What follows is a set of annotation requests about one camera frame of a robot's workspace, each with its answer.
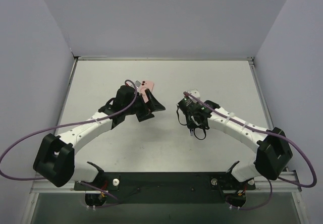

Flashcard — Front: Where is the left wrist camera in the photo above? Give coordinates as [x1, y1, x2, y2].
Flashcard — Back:
[135, 80, 141, 89]

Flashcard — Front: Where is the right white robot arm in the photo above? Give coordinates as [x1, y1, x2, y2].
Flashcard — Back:
[177, 96, 292, 183]

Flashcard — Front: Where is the aluminium frame rail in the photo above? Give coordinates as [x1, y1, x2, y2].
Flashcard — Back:
[30, 57, 303, 194]

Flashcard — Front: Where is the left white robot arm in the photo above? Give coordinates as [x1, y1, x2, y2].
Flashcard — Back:
[33, 85, 166, 190]

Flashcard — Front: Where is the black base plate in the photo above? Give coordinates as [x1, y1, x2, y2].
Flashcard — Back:
[74, 172, 255, 205]

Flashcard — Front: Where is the pink phone case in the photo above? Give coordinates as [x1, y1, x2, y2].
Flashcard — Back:
[138, 80, 154, 103]

